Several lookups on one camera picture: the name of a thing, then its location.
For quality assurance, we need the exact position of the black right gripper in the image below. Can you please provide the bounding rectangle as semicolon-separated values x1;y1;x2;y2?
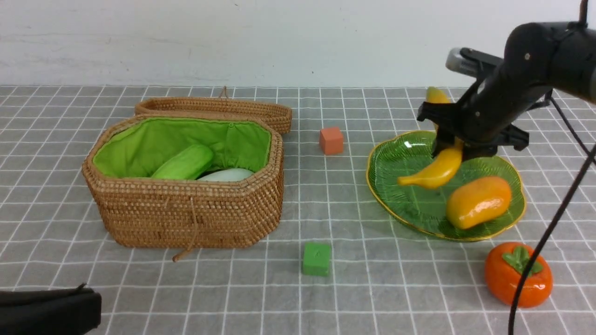
417;75;553;162

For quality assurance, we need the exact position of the yellow banana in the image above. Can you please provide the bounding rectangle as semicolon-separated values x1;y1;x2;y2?
397;87;463;189

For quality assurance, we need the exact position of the orange yellow mango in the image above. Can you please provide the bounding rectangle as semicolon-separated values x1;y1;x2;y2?
446;176;512;229

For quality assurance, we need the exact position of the orange persimmon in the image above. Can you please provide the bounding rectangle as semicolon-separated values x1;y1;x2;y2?
484;242;554;309

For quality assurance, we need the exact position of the white radish with leaves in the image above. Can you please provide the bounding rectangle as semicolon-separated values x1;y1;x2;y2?
197;168;255;182

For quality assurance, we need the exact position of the green cucumber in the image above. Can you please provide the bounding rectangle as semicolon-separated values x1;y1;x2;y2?
151;144;215;180

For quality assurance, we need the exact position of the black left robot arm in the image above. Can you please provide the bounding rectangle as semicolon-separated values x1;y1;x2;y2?
0;283;102;335

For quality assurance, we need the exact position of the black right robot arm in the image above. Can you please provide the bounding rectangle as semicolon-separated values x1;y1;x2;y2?
417;22;596;161

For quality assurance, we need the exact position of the green glass leaf plate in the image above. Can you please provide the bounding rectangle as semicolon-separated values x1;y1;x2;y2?
366;131;527;242

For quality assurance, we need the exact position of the orange foam cube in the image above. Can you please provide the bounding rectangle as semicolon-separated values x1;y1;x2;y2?
319;127;344;155

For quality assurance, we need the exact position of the green foam cube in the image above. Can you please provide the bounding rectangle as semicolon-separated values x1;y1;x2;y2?
302;242;332;276

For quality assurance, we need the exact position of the woven rattan basket lid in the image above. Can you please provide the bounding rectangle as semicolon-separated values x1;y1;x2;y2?
134;87;292;134

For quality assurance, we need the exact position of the woven rattan basket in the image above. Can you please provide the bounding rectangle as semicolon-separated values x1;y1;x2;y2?
81;113;284;261

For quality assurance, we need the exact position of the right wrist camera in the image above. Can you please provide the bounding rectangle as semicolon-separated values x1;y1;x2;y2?
445;47;503;79

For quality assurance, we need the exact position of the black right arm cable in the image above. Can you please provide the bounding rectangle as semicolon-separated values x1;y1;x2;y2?
508;0;596;335

